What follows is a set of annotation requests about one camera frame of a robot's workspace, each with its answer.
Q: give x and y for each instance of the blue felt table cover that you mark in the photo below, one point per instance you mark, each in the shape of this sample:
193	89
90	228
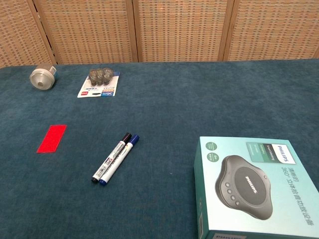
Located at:
159	149

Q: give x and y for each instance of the Philips speakerphone box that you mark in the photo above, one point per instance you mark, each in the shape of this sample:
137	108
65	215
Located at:
251	189

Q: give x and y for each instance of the black whiteboard marker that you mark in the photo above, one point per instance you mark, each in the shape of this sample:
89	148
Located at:
111	157

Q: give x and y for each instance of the red flat card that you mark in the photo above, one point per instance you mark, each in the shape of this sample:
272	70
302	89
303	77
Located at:
51	138

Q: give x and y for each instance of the blue whiteboard marker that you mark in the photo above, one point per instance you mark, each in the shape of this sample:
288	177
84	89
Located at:
118	160

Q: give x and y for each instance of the clear plastic jar white lid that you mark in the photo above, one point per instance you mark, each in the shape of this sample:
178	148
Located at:
41	79

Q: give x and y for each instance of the white and blue product package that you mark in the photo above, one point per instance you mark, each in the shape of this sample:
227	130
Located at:
99	84

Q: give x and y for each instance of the woven bamboo folding screen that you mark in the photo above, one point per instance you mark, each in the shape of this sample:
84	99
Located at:
159	30

